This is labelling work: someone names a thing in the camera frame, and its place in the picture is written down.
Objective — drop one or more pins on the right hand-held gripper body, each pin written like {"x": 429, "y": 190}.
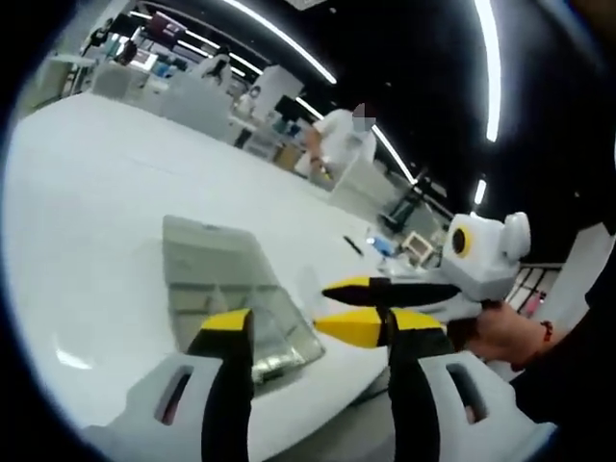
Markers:
{"x": 491, "y": 260}

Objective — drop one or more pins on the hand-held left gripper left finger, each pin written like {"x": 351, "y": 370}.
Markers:
{"x": 159, "y": 423}

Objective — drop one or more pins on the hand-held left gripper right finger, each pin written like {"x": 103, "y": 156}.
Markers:
{"x": 443, "y": 418}

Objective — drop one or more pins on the clear plastic divider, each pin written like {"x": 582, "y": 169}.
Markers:
{"x": 310, "y": 291}

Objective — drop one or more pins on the grey transparent dual guide fixture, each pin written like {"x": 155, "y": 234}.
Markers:
{"x": 212, "y": 269}

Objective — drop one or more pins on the person's right hand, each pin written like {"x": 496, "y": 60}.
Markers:
{"x": 505, "y": 334}

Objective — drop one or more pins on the white framed box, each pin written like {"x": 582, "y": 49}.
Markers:
{"x": 418, "y": 248}

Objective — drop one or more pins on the black glass railing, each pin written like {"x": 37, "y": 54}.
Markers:
{"x": 531, "y": 284}

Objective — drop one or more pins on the blue packet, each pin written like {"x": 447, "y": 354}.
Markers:
{"x": 380, "y": 245}

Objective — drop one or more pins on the black pen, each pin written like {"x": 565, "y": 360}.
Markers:
{"x": 353, "y": 245}

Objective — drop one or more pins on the dark tripod stand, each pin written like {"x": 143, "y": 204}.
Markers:
{"x": 404, "y": 202}

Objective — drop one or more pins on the white panel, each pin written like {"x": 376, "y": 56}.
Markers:
{"x": 366, "y": 190}

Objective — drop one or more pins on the person's black clothing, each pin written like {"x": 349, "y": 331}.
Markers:
{"x": 587, "y": 375}

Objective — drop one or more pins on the curved ceiling light strip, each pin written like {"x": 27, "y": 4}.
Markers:
{"x": 289, "y": 41}
{"x": 491, "y": 72}

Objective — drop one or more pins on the grey partition panel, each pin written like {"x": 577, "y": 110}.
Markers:
{"x": 197, "y": 108}

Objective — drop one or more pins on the purple wall screen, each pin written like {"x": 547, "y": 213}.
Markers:
{"x": 163, "y": 24}

